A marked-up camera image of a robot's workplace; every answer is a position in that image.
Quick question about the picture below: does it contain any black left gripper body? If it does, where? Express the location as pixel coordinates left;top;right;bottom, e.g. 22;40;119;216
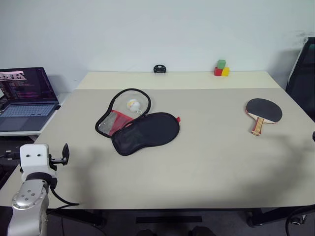
48;153;68;171

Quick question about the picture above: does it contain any white plush keychain charm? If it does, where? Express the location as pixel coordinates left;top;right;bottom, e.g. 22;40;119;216
126;98;143;115

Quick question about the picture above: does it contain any red black paddle case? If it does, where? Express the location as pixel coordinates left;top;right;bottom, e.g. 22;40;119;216
95;88;182;156

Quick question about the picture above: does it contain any black wooden table tennis paddle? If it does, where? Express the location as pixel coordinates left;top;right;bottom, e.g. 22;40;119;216
245;98;283;136

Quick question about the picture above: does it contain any dark open laptop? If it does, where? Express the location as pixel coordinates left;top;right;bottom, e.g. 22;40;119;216
0;67;61;132

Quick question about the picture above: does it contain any dark rounded shape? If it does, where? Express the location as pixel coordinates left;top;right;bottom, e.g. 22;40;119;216
188;226;215;236

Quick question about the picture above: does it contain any black table leg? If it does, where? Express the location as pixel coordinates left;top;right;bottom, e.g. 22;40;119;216
247;208;263;227

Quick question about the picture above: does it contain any black office chair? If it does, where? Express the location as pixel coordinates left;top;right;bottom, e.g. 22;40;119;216
285;36;315;118

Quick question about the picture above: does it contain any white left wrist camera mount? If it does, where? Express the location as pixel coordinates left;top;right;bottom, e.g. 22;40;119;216
19;144;50;176

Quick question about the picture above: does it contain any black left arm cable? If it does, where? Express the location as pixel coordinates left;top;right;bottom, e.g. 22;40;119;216
46;181;80;212

